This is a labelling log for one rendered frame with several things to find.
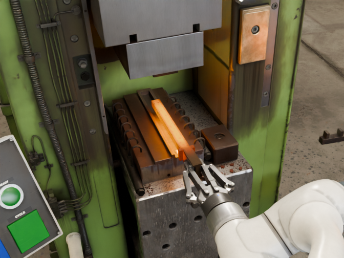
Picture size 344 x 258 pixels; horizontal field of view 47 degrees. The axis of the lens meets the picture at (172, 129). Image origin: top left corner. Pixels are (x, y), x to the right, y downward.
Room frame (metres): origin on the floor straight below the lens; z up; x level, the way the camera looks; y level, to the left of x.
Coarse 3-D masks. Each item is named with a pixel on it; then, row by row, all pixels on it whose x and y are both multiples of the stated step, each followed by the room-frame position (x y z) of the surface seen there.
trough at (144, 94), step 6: (144, 96) 1.30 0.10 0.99; (150, 96) 1.30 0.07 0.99; (150, 102) 1.26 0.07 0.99; (150, 108) 1.22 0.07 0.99; (156, 114) 1.17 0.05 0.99; (156, 120) 1.14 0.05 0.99; (162, 126) 1.10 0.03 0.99; (168, 138) 1.03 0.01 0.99; (174, 144) 1.00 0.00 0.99; (174, 150) 0.96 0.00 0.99
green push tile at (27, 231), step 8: (24, 216) 0.67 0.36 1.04; (32, 216) 0.68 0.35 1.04; (16, 224) 0.65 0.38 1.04; (24, 224) 0.66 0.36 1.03; (32, 224) 0.67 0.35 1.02; (40, 224) 0.67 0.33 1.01; (16, 232) 0.64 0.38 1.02; (24, 232) 0.65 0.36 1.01; (32, 232) 0.65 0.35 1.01; (40, 232) 0.66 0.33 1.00; (48, 232) 0.67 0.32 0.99; (16, 240) 0.63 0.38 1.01; (24, 240) 0.64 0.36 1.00; (32, 240) 0.64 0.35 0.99; (40, 240) 0.65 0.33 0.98; (24, 248) 0.62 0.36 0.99
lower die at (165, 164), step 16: (128, 96) 1.30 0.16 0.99; (160, 96) 1.29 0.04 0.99; (128, 112) 1.21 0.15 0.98; (144, 112) 1.19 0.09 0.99; (128, 128) 1.11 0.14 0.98; (144, 128) 1.09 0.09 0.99; (160, 128) 1.07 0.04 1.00; (128, 144) 1.05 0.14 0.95; (144, 144) 1.01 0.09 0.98; (160, 144) 0.99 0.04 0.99; (192, 144) 0.98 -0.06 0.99; (144, 160) 0.93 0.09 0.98; (160, 160) 0.92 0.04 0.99; (176, 160) 0.93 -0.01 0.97; (144, 176) 0.90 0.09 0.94; (160, 176) 0.92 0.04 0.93
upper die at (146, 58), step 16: (128, 48) 0.90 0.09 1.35; (144, 48) 0.91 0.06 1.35; (160, 48) 0.92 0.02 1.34; (176, 48) 0.93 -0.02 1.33; (192, 48) 0.95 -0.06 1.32; (128, 64) 0.90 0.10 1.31; (144, 64) 0.91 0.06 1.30; (160, 64) 0.92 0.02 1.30; (176, 64) 0.93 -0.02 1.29; (192, 64) 0.95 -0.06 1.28
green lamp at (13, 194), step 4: (8, 188) 0.70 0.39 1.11; (12, 188) 0.70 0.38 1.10; (16, 188) 0.71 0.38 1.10; (4, 192) 0.69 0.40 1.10; (8, 192) 0.69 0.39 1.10; (12, 192) 0.70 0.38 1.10; (16, 192) 0.70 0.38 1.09; (4, 196) 0.69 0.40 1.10; (8, 196) 0.69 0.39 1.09; (12, 196) 0.69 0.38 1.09; (16, 196) 0.70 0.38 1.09; (4, 200) 0.68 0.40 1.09; (8, 200) 0.68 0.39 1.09; (12, 200) 0.69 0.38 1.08; (16, 200) 0.69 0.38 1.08; (8, 204) 0.68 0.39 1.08; (12, 204) 0.68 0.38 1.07
